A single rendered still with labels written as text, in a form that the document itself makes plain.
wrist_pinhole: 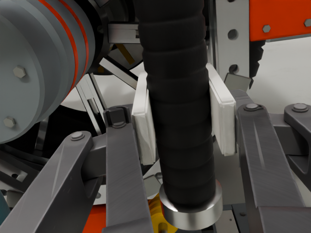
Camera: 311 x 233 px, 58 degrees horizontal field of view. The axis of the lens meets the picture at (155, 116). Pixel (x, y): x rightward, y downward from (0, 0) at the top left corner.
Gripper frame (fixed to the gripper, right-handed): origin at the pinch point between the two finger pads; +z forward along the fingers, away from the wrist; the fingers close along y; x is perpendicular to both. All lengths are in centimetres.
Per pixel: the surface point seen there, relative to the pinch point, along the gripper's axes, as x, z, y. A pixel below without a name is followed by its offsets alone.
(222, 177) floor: -83, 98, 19
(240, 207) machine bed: -75, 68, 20
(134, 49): -8, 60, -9
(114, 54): -8, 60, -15
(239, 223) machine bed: -75, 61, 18
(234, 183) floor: -83, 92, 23
